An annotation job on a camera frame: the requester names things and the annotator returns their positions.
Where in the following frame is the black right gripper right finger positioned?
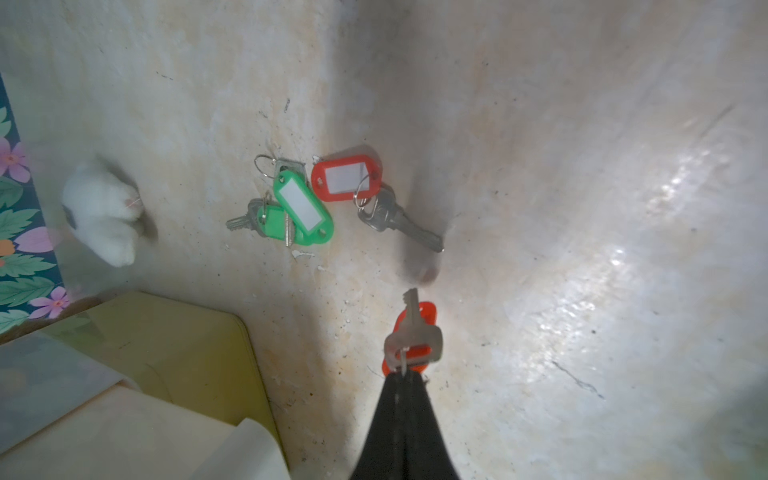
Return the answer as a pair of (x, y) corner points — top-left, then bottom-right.
(405, 370), (459, 480)

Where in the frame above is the green tagged key bunch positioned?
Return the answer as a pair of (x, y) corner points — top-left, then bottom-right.
(225, 154), (335, 248)

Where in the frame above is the grey three-drawer cabinet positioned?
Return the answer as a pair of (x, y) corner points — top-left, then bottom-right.
(1, 331), (139, 453)

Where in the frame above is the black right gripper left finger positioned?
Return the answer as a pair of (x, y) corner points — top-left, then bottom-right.
(350, 372), (407, 480)

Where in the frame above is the yellow bottom drawer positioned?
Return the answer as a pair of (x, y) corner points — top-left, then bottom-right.
(42, 292), (279, 436)

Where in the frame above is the red tagged key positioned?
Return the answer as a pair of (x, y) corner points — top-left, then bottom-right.
(382, 288), (444, 377)
(310, 154), (444, 253)

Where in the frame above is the white drawer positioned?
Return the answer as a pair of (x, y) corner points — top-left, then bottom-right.
(1, 385), (290, 479)

